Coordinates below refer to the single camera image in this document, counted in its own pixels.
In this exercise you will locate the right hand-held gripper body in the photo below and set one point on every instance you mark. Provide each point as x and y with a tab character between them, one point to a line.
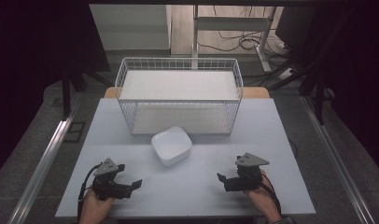
245	180

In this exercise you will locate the white square bowl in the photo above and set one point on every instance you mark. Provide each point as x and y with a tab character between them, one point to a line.
171	145

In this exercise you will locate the aluminium rail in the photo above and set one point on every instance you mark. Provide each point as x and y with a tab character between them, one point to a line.
41	165
337	161

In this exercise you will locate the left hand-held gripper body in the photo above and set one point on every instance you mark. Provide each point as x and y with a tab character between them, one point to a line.
108	188

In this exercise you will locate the white metal desk frame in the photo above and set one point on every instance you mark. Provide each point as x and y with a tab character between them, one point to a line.
229	23

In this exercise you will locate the white cabinet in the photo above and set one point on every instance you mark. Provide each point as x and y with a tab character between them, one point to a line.
131	28

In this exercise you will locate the white power strip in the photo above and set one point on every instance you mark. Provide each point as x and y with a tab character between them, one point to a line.
286	73

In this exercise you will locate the black metal stand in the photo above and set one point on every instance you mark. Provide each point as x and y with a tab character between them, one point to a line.
66	93
319	96

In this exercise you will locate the person's left hand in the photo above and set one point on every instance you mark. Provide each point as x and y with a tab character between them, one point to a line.
92	210

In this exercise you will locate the dark floor socket cover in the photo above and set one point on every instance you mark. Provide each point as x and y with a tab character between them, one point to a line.
75	132

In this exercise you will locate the person's right hand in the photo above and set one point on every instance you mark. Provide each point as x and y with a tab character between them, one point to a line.
265	199

